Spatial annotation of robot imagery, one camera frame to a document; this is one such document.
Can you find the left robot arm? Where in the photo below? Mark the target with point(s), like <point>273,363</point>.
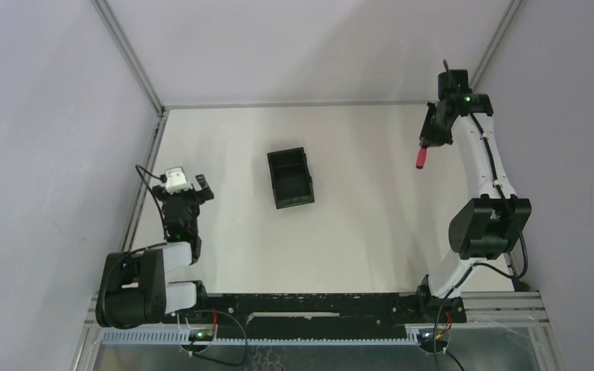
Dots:
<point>135,289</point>

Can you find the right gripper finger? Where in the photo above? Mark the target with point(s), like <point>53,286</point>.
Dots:
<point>442,135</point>
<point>427,135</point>

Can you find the controller board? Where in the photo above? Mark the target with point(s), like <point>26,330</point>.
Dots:
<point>201,336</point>
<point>431,343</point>

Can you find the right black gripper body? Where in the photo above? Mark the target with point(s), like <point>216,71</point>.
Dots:
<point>436,122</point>

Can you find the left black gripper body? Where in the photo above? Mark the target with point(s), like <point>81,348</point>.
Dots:
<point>182,194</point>

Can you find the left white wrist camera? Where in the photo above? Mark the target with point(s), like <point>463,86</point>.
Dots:
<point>176,180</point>

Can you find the right controller board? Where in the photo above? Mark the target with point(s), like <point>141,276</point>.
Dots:
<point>431,343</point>

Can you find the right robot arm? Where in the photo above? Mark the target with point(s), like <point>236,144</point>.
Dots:
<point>493,219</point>

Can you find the black plastic bin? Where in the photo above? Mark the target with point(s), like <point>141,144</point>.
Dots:
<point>291,182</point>

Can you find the left controller board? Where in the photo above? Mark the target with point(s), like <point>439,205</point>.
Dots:
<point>201,336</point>

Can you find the aluminium frame front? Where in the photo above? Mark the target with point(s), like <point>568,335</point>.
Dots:
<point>506,330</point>

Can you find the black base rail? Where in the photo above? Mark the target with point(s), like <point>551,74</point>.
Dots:
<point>328,317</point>

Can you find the red handled screwdriver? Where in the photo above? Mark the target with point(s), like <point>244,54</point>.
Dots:
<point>421,158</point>

